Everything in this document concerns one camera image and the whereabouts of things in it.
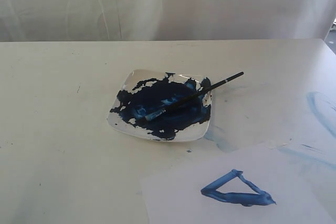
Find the white square paint plate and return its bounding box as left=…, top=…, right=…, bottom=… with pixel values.
left=107, top=69, right=212, bottom=142

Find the white backdrop curtain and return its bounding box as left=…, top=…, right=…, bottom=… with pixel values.
left=1, top=0, right=335, bottom=41

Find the black paintbrush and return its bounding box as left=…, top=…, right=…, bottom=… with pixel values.
left=141, top=72, right=244, bottom=121

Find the white paper sheet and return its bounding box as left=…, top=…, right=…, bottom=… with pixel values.
left=141, top=146, right=333, bottom=223

